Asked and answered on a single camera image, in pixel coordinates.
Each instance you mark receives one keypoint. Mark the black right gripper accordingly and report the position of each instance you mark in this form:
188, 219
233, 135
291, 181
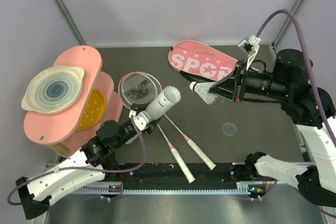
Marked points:
231, 87

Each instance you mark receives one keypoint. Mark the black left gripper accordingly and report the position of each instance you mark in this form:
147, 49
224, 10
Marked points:
151, 127

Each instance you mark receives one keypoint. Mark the white shuttlecock tube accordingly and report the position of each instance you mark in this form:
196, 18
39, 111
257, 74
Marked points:
158, 106

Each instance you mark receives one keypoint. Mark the white feather shuttlecock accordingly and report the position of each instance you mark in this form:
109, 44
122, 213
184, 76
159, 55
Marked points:
202, 89

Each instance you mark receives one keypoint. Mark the pink white badminton racket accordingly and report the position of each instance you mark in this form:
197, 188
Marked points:
194, 145
140, 88

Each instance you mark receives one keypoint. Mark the pink racket cover bag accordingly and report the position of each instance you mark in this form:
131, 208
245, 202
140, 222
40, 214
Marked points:
199, 59

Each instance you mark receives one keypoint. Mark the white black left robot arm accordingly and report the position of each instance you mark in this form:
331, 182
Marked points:
91, 163

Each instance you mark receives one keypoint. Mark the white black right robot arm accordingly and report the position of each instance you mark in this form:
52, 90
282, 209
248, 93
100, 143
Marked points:
311, 111

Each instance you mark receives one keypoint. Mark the clear plastic tube lid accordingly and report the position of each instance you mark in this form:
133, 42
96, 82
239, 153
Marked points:
229, 129

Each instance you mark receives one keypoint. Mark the yellow plastic plate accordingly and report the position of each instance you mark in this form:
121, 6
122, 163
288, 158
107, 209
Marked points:
93, 112

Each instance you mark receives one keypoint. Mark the pink wooden shelf stand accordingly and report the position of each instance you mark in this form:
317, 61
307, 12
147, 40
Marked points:
58, 131

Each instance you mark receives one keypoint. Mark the white blue ceramic dish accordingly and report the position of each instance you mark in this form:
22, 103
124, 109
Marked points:
54, 90

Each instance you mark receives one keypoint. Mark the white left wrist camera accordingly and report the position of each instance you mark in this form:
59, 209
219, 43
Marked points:
140, 119

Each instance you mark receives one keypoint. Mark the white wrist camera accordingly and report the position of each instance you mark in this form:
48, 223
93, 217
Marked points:
250, 47
140, 119

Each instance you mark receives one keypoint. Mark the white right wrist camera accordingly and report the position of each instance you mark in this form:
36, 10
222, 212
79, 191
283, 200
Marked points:
250, 47

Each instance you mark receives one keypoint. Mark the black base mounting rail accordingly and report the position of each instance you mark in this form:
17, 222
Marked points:
165, 176

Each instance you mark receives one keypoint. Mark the aluminium frame rail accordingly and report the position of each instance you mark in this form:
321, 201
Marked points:
261, 126

